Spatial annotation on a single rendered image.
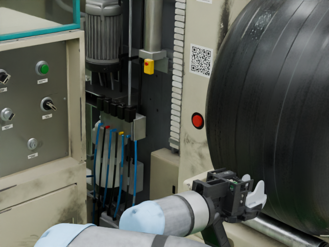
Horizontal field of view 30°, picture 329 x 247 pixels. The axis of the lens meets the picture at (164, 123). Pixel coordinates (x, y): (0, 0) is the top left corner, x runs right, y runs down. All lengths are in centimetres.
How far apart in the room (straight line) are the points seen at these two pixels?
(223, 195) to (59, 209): 70
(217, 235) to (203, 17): 58
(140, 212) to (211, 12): 65
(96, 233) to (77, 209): 111
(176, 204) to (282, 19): 43
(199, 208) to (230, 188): 9
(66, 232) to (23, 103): 96
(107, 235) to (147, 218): 33
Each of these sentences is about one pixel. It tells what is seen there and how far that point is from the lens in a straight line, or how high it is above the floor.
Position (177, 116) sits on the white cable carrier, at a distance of 165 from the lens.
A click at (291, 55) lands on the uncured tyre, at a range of 117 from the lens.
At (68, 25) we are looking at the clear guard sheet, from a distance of 161.
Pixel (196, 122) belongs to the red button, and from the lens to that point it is 158.
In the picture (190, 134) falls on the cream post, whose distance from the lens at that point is 162.
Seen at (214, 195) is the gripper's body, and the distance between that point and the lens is 111.
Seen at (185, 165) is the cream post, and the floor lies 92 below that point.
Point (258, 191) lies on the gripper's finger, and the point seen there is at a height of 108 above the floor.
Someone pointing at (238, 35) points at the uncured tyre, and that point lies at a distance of 125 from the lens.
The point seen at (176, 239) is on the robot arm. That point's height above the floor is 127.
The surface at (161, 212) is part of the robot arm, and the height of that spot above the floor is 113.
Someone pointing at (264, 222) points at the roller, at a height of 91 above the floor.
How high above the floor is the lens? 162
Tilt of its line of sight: 21 degrees down
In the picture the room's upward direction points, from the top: 2 degrees clockwise
